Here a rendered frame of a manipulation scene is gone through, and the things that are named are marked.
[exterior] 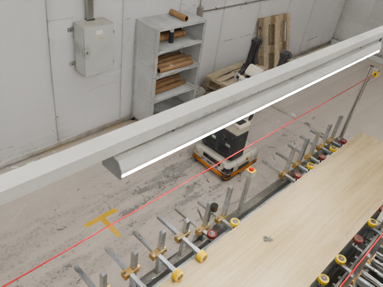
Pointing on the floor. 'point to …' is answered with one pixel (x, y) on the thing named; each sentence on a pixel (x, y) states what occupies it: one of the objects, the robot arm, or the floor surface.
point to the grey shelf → (154, 21)
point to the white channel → (46, 175)
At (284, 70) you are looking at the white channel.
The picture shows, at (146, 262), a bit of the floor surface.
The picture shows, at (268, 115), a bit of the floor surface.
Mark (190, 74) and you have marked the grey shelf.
